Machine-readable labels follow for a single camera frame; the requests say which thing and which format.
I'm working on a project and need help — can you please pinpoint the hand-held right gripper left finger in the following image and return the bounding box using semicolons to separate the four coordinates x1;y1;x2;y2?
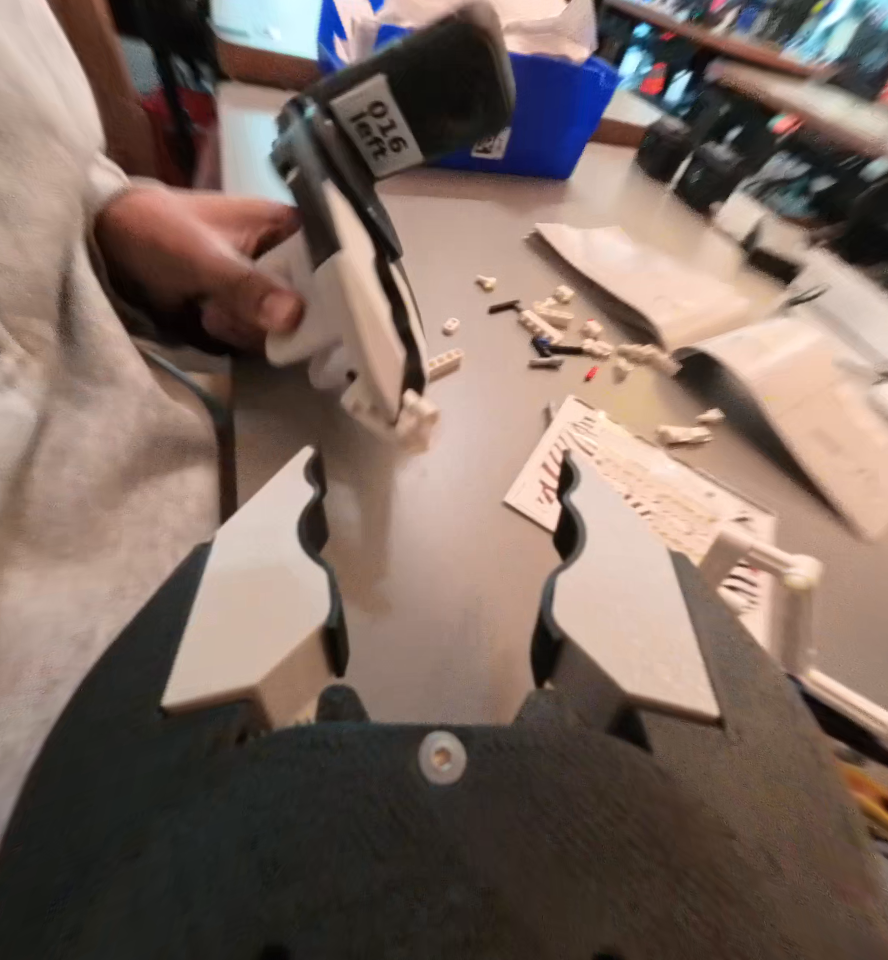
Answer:
160;446;349;732

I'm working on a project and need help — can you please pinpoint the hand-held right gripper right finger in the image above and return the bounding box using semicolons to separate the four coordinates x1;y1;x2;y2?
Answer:
530;450;723;725

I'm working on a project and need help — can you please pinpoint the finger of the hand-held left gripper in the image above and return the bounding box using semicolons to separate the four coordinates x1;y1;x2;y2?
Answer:
372;191;432;402
322;180;415;430

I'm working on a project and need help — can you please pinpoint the white lego connector assembly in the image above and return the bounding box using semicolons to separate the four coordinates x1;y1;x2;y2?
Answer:
391;390;441;455

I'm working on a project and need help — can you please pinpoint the lego airplane model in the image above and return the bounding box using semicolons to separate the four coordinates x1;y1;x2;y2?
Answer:
702;528;888;864

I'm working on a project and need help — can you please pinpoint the white angled lego beam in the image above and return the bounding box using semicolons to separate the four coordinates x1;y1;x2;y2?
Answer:
624;341;681;375

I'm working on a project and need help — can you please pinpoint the lego instruction booklet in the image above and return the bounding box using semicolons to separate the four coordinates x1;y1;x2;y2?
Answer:
526;221;888;541

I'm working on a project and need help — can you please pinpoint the person's left hand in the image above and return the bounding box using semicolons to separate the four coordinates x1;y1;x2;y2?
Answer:
95;183;309;354

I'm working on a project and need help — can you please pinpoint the blue plastic bin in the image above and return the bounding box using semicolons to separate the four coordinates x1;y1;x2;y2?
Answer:
318;0;621;181

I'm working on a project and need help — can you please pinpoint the zebra sticker sheet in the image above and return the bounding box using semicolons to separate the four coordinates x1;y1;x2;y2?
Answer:
504;396;779;571

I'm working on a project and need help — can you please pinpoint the black box device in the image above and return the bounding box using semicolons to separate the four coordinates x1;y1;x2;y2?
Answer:
635;112;696;185
676;138;756;215

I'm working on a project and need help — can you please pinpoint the red bag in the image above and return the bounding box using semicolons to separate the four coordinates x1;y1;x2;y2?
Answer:
140;86;220;189

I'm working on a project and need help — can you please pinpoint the grey zip sweatshirt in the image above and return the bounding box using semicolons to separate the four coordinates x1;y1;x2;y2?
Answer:
0;0;224;901

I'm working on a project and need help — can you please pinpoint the brown wooden desk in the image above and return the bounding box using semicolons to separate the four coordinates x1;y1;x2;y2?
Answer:
46;0;160;181

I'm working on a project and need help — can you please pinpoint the brown office desk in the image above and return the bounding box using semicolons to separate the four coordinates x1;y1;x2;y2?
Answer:
609;0;888;181

